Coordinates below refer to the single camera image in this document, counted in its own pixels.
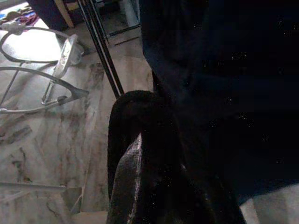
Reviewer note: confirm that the pile of floor clothes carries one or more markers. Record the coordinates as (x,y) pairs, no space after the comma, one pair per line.
(25,18)

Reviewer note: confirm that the black garment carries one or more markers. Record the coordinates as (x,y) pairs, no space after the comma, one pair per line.
(130,105)

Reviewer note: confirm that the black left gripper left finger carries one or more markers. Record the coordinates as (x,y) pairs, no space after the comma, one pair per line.
(128,186)

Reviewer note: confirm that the black metal drying rack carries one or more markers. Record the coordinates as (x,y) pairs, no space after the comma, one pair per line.
(105,60)

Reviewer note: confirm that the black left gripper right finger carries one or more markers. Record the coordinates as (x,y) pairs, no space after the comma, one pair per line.
(198,205)

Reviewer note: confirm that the white baby bouncer frame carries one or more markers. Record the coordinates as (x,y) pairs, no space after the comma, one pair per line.
(70,51)

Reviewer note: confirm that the navy hanging garment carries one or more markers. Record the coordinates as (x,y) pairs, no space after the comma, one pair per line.
(210,70)

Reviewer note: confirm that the dark purple stool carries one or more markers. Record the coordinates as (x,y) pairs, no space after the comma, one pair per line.
(46,14)

